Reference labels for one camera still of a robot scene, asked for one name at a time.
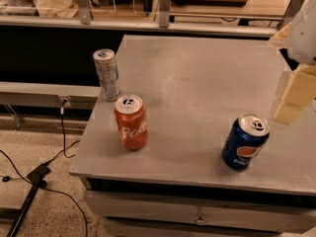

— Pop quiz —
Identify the blue pepsi can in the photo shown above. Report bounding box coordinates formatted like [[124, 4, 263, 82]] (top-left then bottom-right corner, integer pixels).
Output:
[[221, 114, 270, 170]]

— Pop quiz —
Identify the black power cable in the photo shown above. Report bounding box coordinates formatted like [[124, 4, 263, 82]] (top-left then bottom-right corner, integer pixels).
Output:
[[0, 106, 89, 237]]

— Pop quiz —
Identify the red coca-cola can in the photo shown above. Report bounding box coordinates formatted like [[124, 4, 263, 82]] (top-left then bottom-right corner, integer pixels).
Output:
[[114, 95, 148, 150]]

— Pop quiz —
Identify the grey window sill frame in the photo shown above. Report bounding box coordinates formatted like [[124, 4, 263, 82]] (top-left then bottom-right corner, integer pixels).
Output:
[[0, 15, 277, 38]]

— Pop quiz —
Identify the grey lower drawer front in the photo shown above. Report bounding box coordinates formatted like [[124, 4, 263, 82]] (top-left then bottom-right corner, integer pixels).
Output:
[[101, 218, 281, 237]]

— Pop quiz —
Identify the grey drawer front with handle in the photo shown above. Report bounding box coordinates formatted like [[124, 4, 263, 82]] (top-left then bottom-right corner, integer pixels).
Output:
[[84, 191, 316, 233]]

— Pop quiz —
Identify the grey metal bench rail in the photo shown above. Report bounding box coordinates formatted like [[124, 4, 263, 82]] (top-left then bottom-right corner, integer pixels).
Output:
[[0, 82, 101, 110]]

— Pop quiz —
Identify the silver red bull can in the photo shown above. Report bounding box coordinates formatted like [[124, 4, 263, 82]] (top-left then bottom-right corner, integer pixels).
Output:
[[93, 48, 120, 101]]

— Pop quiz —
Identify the black floor stand bar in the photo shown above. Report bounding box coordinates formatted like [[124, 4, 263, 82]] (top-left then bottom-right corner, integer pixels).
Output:
[[6, 164, 50, 237]]

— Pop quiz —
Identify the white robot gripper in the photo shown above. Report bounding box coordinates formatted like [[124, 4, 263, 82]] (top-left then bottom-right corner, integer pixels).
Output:
[[268, 0, 316, 124]]

